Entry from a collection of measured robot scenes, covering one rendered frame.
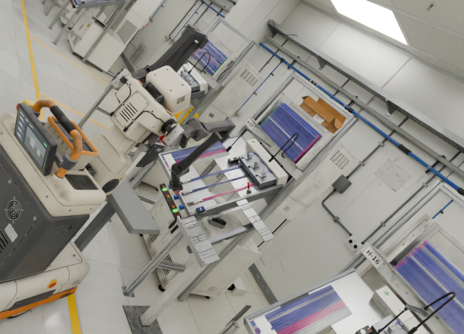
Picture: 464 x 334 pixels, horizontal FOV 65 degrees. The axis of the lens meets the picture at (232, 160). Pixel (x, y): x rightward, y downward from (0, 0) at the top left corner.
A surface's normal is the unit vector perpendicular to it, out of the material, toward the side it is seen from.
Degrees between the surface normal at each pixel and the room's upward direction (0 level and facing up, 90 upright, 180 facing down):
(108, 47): 90
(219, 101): 90
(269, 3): 90
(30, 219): 90
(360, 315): 45
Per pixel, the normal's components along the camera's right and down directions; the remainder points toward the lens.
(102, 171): -0.25, -0.18
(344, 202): -0.61, -0.37
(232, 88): 0.44, 0.58
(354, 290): 0.04, -0.78
